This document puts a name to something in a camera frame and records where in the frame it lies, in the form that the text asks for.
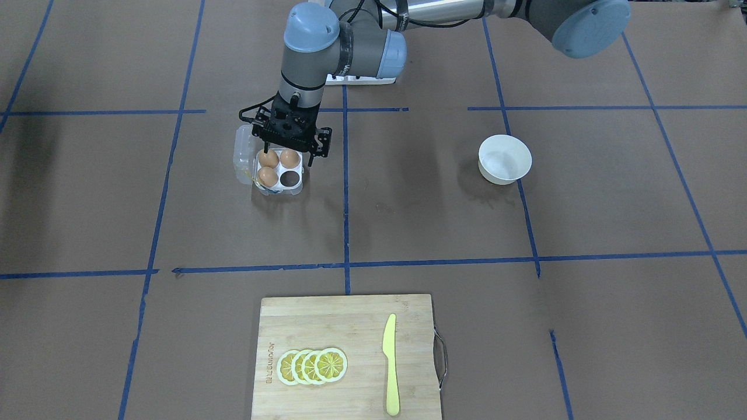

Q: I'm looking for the bamboo cutting board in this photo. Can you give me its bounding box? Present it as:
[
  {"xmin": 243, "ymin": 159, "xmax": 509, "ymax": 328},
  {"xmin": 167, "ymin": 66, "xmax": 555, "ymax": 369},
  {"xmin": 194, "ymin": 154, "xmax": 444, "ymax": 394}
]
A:
[{"xmin": 250, "ymin": 293, "xmax": 442, "ymax": 419}]

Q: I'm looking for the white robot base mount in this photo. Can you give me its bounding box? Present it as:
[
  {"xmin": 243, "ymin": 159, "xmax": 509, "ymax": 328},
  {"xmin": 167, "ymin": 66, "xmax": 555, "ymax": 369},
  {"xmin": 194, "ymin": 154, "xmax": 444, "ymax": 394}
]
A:
[{"xmin": 325, "ymin": 75, "xmax": 397, "ymax": 87}]

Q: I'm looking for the yellow plastic knife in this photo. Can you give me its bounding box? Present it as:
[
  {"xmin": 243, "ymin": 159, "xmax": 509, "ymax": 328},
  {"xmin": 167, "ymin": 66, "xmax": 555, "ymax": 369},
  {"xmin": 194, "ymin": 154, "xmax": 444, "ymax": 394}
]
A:
[{"xmin": 382, "ymin": 313, "xmax": 400, "ymax": 417}]

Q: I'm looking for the white bowl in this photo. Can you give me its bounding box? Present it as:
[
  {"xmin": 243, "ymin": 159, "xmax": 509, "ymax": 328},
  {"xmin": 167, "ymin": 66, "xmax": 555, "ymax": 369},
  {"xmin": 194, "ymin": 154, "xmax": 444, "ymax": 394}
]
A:
[{"xmin": 478, "ymin": 135, "xmax": 533, "ymax": 186}]

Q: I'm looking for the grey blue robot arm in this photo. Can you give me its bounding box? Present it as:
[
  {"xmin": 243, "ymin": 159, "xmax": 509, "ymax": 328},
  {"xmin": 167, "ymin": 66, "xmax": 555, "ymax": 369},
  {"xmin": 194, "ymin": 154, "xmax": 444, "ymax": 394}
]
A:
[{"xmin": 239, "ymin": 1, "xmax": 631, "ymax": 160}]

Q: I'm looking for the clear plastic egg box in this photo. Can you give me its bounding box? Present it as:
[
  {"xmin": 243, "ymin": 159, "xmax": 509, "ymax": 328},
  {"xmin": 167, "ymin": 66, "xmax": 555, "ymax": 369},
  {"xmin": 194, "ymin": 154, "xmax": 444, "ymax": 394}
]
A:
[{"xmin": 233, "ymin": 125, "xmax": 305, "ymax": 195}]

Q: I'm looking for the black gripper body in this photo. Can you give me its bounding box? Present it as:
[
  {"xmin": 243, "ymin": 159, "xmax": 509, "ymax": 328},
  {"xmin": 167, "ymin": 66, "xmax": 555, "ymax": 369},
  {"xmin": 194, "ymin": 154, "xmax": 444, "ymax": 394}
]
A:
[{"xmin": 252, "ymin": 93, "xmax": 333, "ymax": 158}]

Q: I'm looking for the brown egg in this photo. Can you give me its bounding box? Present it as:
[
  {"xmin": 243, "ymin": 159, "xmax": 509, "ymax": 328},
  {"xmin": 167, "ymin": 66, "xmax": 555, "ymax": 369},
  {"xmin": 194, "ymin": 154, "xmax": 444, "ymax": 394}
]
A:
[
  {"xmin": 257, "ymin": 149, "xmax": 280, "ymax": 169},
  {"xmin": 257, "ymin": 167, "xmax": 278, "ymax": 188},
  {"xmin": 280, "ymin": 149, "xmax": 301, "ymax": 169}
]

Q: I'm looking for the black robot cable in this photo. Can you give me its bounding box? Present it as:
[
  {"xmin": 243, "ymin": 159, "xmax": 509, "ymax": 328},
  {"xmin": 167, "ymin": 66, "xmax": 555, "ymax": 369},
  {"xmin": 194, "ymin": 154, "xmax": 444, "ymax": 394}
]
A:
[{"xmin": 239, "ymin": 93, "xmax": 278, "ymax": 124}]

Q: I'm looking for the brown egg front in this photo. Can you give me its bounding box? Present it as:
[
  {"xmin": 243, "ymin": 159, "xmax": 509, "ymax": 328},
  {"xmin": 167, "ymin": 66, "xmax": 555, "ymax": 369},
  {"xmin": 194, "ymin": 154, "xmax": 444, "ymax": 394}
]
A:
[{"xmin": 257, "ymin": 167, "xmax": 278, "ymax": 188}]

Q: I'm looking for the lemon slice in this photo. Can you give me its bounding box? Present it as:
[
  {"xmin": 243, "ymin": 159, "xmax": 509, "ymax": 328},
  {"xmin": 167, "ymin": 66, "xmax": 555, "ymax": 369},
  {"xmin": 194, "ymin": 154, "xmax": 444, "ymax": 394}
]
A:
[
  {"xmin": 301, "ymin": 350, "xmax": 323, "ymax": 385},
  {"xmin": 277, "ymin": 350, "xmax": 299, "ymax": 386},
  {"xmin": 315, "ymin": 346, "xmax": 348, "ymax": 383},
  {"xmin": 291, "ymin": 349, "xmax": 312, "ymax": 385}
]

